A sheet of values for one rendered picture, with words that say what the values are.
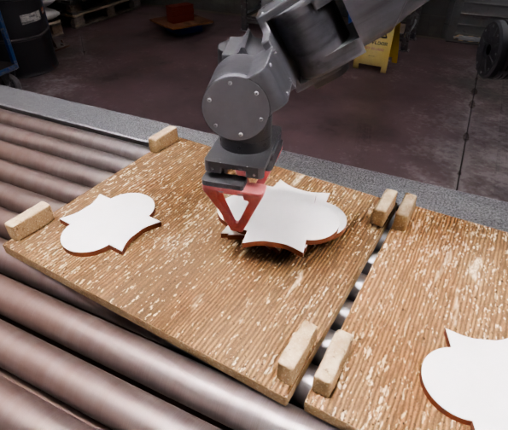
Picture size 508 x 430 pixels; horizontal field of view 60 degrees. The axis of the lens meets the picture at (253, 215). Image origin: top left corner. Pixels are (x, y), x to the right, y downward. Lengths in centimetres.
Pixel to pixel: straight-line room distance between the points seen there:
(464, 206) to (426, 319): 27
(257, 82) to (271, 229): 21
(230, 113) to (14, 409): 33
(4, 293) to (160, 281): 19
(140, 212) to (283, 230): 21
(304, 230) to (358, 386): 18
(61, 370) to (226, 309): 17
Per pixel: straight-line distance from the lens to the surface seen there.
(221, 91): 37
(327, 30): 42
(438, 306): 53
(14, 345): 54
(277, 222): 53
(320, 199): 58
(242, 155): 47
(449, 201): 73
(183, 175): 70
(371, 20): 42
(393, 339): 48
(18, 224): 62
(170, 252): 56
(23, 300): 58
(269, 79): 36
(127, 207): 63
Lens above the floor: 130
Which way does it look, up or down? 37 degrees down
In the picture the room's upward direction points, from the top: straight up
